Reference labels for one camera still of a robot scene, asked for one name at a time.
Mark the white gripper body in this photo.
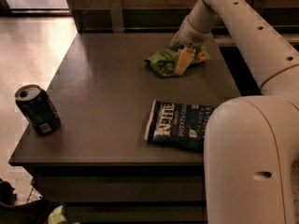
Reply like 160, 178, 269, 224
178, 15, 210, 48

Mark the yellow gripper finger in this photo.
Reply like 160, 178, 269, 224
169, 32, 179, 47
174, 47, 195, 76

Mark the green rice chip bag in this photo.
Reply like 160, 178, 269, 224
145, 45, 209, 77

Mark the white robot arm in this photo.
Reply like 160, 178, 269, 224
175, 0, 299, 224

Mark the blue kettle chips bag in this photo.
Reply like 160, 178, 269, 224
145, 100, 215, 152

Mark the dark blue pepsi can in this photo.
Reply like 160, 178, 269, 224
15, 84, 61, 135

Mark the grey drawer cabinet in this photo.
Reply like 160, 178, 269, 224
9, 34, 239, 224

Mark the green item in basket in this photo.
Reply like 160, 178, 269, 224
48, 205, 68, 224

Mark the dark chair with basket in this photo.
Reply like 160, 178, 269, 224
0, 179, 54, 224

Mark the left metal wall bracket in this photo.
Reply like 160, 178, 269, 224
108, 0, 124, 33

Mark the metal wall bracket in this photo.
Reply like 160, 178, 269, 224
251, 0, 267, 14
108, 0, 124, 33

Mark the right metal wall bracket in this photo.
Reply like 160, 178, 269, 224
251, 0, 267, 14

